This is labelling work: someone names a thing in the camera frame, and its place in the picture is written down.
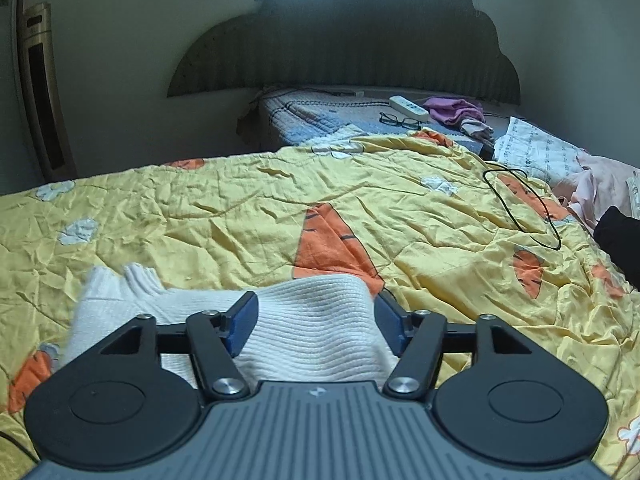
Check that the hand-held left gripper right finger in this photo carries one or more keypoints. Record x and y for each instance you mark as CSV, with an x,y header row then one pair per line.
x,y
389,322

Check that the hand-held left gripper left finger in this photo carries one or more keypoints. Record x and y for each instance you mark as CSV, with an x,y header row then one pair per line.
x,y
242,322

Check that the white knit sweater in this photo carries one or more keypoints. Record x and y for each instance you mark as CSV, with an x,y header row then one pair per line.
x,y
310,320

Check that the yellow carrot print blanket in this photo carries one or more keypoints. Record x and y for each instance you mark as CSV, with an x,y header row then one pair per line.
x,y
250,220

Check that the black eyeglasses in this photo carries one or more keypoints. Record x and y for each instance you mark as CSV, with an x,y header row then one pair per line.
x,y
400,121

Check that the grey crumpled cloth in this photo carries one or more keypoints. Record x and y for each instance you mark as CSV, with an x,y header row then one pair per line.
x,y
475,129

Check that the white power strip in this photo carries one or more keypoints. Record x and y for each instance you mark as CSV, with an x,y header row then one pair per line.
x,y
409,108

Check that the purple cloth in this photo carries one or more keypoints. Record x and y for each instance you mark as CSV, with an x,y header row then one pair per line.
x,y
450,109

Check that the white patterned pillow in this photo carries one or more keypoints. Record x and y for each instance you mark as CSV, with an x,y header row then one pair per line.
x,y
537,152

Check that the dark cloth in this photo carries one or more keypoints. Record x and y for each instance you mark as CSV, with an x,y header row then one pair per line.
x,y
620,245

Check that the pink cloth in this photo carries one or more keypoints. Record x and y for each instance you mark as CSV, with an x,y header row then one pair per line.
x,y
600,180

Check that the grey cloud-shaped headboard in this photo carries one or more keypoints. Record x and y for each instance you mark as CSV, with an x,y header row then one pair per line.
x,y
350,45

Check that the gold tower air conditioner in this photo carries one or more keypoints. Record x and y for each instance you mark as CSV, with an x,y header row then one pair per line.
x,y
42,90

